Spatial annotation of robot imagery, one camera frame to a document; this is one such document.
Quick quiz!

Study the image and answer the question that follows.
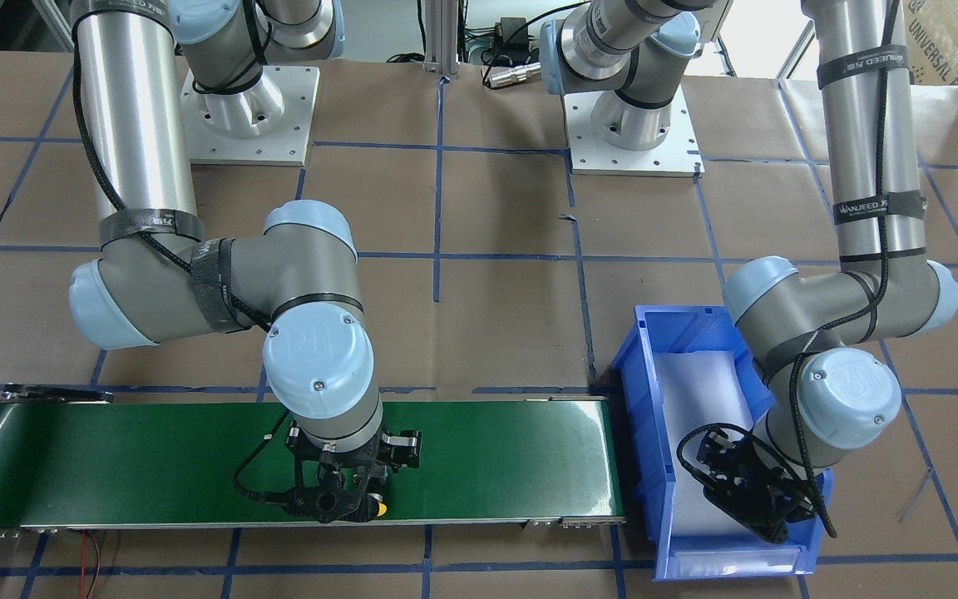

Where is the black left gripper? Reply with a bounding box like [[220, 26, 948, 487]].
[[708, 446, 815, 543]]

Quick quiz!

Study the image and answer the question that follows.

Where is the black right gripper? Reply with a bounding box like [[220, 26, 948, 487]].
[[283, 424, 388, 523]]

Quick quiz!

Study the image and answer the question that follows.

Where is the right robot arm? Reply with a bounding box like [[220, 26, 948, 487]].
[[69, 1, 389, 523]]

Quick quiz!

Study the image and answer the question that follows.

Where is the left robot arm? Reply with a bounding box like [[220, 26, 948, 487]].
[[541, 1, 958, 543]]

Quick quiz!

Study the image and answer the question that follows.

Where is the white foam pad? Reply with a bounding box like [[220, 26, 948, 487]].
[[651, 350, 758, 537]]

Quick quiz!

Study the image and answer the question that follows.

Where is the green conveyor belt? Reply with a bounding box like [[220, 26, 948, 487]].
[[0, 386, 627, 537]]

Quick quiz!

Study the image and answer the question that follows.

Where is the blue plastic bin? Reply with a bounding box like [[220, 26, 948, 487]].
[[611, 305, 833, 582]]

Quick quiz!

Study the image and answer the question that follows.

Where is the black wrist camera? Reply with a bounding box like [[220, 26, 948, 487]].
[[697, 426, 742, 488]]

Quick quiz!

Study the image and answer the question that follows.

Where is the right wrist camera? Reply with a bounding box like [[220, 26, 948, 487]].
[[379, 431, 422, 473]]

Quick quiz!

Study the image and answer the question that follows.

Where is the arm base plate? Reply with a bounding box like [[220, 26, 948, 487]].
[[180, 66, 320, 166], [562, 90, 704, 177]]

